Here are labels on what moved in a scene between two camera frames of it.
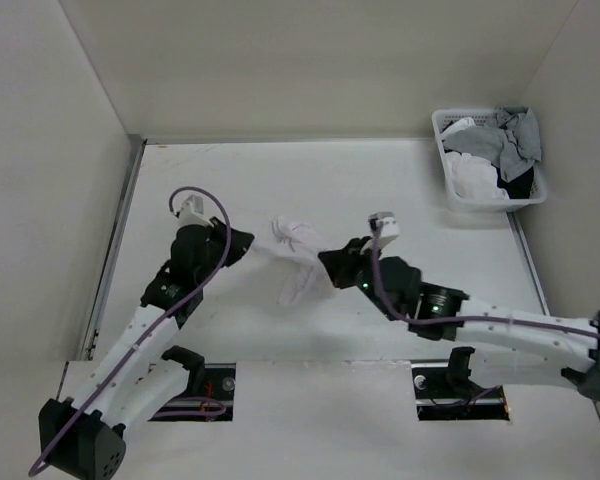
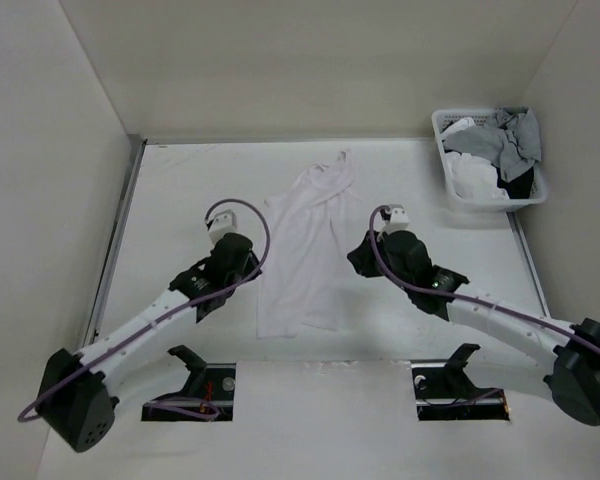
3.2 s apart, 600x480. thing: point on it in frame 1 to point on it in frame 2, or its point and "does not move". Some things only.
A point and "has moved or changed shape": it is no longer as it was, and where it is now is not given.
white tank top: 306,279 has moved or changed shape
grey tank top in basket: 510,140 does not move
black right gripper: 340,263 to 360,260
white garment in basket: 472,176 does not move
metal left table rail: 135,155 does not move
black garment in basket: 519,187 does not move
